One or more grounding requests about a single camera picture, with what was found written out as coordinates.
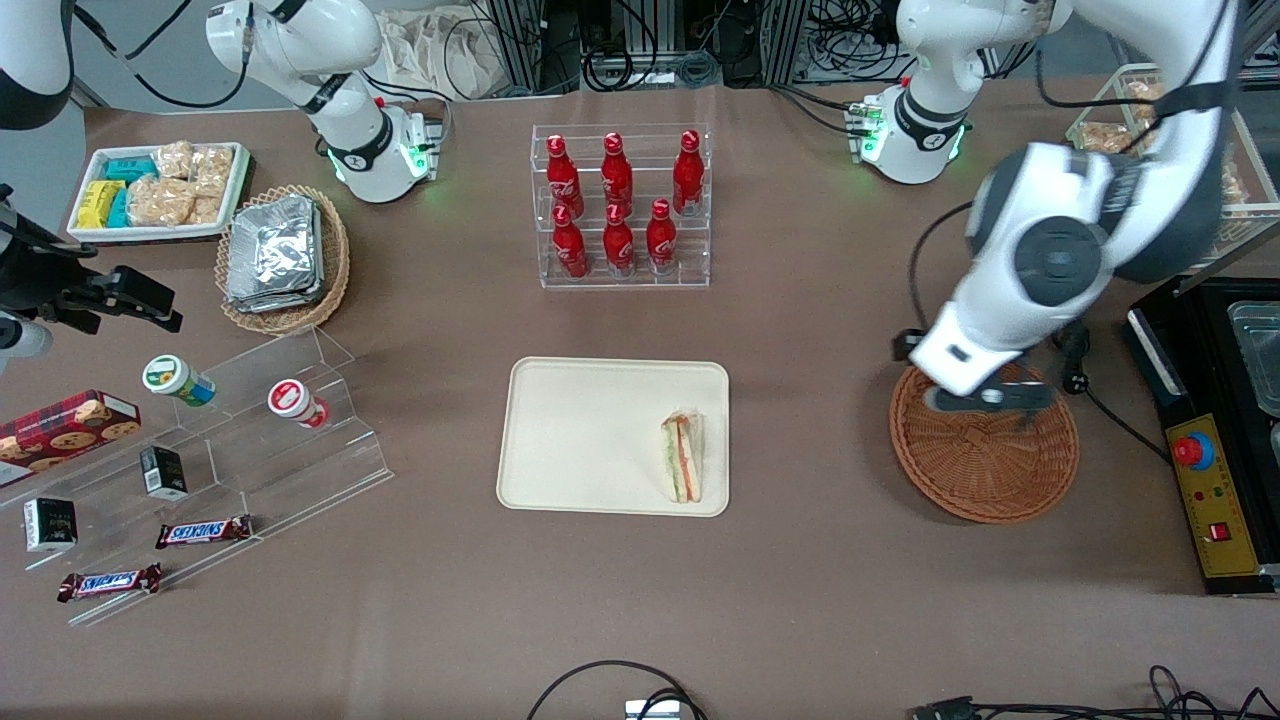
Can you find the foil wrapped food pack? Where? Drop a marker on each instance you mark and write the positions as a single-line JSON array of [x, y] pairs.
[[300, 303], [275, 245]]

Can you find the small black carton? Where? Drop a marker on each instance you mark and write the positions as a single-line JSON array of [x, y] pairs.
[[162, 472], [50, 523]]

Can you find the red tartan cookie box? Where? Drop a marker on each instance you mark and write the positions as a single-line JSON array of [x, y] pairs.
[[60, 430]]

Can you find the clear acrylic stepped shelf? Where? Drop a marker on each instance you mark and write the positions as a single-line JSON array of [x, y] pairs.
[[290, 460]]

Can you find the Snickers chocolate bar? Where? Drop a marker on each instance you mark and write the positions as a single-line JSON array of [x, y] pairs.
[[205, 531], [110, 582]]

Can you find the yellow snack packet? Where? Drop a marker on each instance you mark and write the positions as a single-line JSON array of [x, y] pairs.
[[95, 203]]

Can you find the small silver device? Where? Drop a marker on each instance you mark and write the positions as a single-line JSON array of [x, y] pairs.
[[652, 710]]

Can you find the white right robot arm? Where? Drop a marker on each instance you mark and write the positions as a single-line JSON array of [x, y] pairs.
[[370, 150]]

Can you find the teal snack packet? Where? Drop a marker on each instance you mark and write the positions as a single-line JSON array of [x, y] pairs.
[[130, 168], [118, 210]]

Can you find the green sunflower lid cup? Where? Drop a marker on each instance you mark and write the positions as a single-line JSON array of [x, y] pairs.
[[168, 375]]

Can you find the brown round wicker basket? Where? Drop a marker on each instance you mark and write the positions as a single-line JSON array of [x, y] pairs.
[[985, 470]]

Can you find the clear plastic container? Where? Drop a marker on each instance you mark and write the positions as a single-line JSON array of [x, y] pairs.
[[1258, 355]]

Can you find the triangle sandwich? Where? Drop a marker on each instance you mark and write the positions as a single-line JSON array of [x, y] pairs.
[[683, 455]]

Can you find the crumpled white plastic bag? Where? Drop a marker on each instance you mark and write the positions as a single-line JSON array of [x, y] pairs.
[[430, 50]]

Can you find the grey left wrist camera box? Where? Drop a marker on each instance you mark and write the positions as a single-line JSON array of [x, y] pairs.
[[960, 400]]

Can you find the clear cracker snack bag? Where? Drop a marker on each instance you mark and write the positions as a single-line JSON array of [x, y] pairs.
[[175, 158], [1142, 98], [212, 168], [1105, 135], [160, 202], [1235, 185], [207, 210]]

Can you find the red emergency stop button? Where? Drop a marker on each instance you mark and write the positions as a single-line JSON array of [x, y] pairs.
[[1192, 451]]

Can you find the clear bin of pastries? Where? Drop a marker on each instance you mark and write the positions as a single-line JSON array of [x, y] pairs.
[[1097, 97]]

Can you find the white plastic basket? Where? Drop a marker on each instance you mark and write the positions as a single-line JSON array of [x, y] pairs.
[[150, 233]]

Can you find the aluminium frame post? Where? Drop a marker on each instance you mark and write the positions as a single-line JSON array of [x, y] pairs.
[[520, 45]]

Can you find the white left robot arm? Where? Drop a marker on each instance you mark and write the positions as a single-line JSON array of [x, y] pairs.
[[1000, 310]]

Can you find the red cola bottle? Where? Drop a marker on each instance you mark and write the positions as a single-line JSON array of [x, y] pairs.
[[563, 175], [616, 175], [660, 240], [570, 248], [687, 175], [618, 242]]

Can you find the red lid yogurt cup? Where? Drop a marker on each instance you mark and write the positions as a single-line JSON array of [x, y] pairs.
[[290, 398]]

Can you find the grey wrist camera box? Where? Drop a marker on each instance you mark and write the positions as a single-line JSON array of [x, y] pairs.
[[20, 345], [960, 400]]

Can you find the yellow control panel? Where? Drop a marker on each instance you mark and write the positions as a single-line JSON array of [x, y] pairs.
[[1215, 500]]

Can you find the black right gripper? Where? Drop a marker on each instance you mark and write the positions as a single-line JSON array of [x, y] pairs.
[[52, 287]]

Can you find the cream rectangular tray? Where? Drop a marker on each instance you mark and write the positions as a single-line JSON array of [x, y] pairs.
[[590, 440]]

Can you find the light tan wicker basket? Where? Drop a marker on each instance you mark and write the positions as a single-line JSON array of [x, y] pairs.
[[335, 260]]

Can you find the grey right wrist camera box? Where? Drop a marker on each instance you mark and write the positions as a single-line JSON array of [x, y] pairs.
[[20, 345]]

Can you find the clear acrylic bottle rack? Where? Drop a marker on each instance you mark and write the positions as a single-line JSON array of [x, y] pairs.
[[625, 285]]

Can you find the black sealing machine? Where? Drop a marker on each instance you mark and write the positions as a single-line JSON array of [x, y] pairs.
[[1150, 440]]

